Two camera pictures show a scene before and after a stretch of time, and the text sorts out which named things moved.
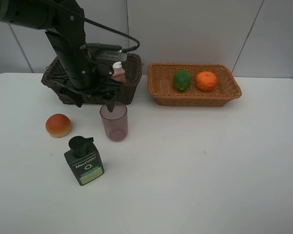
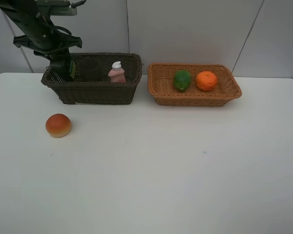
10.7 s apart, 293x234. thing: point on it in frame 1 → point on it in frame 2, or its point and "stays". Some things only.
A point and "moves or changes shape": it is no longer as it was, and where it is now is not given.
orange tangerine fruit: (206, 81) stays
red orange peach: (58, 125) stays
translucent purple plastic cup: (115, 122) moves or changes shape
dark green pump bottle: (84, 158) moves or changes shape
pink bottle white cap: (119, 73) stays
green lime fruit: (182, 80) stays
